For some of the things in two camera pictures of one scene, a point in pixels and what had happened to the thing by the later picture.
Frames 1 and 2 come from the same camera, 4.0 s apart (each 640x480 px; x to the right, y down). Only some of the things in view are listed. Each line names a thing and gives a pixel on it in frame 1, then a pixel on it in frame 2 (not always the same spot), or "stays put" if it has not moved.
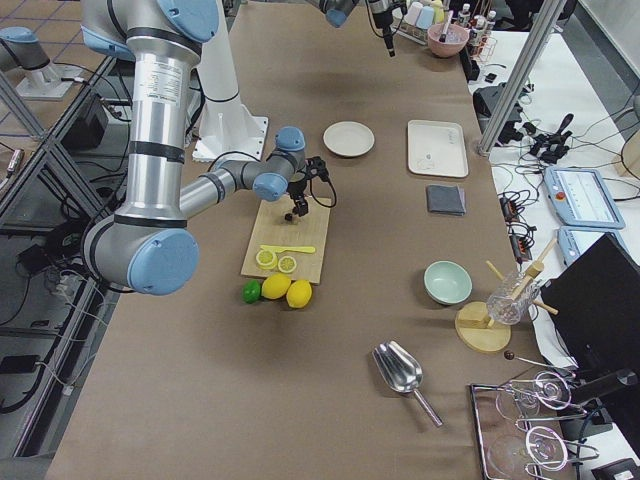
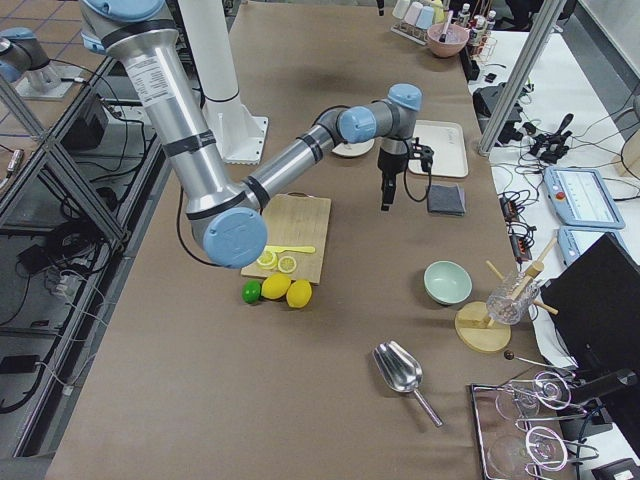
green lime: (251, 291) stays put
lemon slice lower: (287, 264) stays put
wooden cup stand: (474, 327) stays put
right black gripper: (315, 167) to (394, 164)
